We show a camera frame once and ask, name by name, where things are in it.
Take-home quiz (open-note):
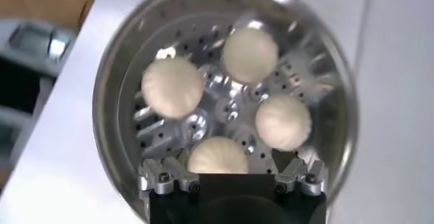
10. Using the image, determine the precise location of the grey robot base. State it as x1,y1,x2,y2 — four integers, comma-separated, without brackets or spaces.
0,18,81,179

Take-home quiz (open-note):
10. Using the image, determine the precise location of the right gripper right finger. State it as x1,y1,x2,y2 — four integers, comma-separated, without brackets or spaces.
273,149,328,198

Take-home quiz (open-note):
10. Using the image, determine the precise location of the white steamed baozi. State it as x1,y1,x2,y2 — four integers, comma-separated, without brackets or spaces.
220,27,281,84
140,56,206,120
186,136,250,175
254,93,313,152

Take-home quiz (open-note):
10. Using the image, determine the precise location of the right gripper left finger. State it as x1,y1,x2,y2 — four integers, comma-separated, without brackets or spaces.
137,153,201,199

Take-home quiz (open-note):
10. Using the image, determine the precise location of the perforated steel steamer basket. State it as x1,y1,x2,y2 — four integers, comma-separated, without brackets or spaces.
92,0,359,224

